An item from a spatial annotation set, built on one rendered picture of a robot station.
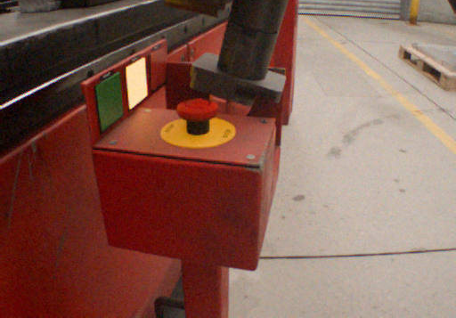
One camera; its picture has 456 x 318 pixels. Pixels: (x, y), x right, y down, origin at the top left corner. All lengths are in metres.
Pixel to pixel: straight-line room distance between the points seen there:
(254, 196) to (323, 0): 7.50
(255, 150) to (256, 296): 0.96
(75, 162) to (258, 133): 0.25
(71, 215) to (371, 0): 7.73
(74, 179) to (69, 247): 0.09
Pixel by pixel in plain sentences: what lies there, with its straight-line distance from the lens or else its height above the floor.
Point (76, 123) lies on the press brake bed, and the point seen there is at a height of 0.75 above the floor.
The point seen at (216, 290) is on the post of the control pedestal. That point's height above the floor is 0.55.
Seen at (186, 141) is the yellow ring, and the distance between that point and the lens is 0.36.
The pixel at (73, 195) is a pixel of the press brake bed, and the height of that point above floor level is 0.67.
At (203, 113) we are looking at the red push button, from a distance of 0.36.
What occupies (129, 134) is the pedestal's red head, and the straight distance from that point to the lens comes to 0.39.
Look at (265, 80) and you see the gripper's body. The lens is 0.45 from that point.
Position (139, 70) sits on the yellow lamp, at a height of 0.82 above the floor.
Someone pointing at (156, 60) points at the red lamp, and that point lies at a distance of 0.49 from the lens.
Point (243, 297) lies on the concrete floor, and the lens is 1.27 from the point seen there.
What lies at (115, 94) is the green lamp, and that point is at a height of 0.81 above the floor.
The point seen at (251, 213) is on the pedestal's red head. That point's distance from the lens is 0.35.
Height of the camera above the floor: 0.94
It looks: 26 degrees down
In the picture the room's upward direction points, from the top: straight up
